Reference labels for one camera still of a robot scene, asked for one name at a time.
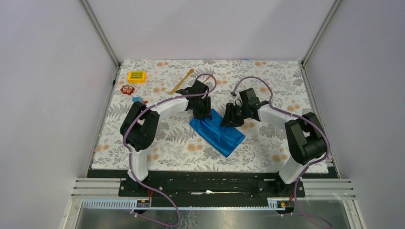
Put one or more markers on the blue cloth napkin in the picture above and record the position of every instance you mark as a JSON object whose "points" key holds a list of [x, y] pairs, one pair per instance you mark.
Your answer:
{"points": [[224, 139]]}

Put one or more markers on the blue toy train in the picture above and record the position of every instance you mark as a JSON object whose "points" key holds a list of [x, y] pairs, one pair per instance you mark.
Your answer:
{"points": [[139, 99]]}

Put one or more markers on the wooden spoon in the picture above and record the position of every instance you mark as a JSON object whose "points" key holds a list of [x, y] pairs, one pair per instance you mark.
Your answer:
{"points": [[191, 71]]}

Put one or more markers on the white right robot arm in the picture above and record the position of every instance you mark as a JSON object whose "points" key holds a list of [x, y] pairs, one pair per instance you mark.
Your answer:
{"points": [[306, 139]]}

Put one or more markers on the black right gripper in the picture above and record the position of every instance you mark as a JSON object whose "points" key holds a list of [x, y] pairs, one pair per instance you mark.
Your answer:
{"points": [[230, 120]]}

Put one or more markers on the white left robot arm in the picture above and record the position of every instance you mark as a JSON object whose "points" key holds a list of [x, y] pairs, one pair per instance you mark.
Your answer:
{"points": [[140, 125]]}

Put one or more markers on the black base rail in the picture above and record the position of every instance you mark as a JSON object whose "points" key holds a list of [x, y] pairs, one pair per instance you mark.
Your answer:
{"points": [[204, 189]]}

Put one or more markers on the floral tablecloth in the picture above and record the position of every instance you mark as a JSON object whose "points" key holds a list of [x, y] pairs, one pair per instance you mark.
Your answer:
{"points": [[177, 146]]}

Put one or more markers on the red owl toy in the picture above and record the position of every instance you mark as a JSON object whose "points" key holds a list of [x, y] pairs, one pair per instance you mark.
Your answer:
{"points": [[127, 89]]}

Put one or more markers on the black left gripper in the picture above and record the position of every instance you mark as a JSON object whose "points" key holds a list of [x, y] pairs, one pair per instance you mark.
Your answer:
{"points": [[206, 112]]}

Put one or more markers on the yellow green toy block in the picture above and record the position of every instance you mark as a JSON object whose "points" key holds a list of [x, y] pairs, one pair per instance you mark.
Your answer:
{"points": [[137, 77]]}

